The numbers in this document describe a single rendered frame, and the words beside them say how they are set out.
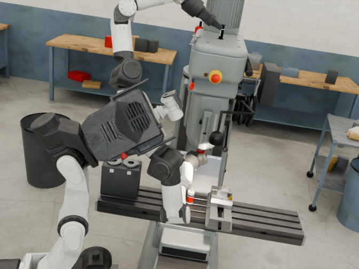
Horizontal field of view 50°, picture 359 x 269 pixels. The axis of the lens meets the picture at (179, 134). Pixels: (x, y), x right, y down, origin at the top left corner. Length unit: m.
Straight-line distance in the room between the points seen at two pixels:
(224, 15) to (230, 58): 0.40
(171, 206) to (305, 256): 2.17
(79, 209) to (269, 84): 1.22
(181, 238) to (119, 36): 1.17
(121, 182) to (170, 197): 0.63
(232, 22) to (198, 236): 1.20
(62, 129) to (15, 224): 2.06
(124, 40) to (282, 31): 4.73
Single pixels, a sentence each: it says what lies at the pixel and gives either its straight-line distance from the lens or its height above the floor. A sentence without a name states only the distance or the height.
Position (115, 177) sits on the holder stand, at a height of 1.02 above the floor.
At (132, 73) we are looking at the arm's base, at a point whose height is 1.76.
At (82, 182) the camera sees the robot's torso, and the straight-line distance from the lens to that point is 1.77.
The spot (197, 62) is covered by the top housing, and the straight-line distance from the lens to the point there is 1.78.
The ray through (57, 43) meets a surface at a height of 0.88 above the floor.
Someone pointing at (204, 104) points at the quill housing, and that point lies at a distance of 1.97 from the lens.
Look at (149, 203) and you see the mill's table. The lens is 2.32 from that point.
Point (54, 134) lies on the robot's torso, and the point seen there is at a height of 1.50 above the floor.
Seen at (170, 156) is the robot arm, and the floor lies 1.45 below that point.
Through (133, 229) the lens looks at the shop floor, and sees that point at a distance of 3.54.
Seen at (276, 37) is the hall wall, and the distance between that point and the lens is 6.30.
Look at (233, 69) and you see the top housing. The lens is 1.78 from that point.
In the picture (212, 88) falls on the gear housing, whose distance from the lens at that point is 1.90.
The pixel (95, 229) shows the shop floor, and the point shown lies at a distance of 3.53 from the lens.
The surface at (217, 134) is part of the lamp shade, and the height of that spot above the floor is 1.47.
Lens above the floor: 2.23
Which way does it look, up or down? 25 degrees down
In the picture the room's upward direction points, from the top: 8 degrees clockwise
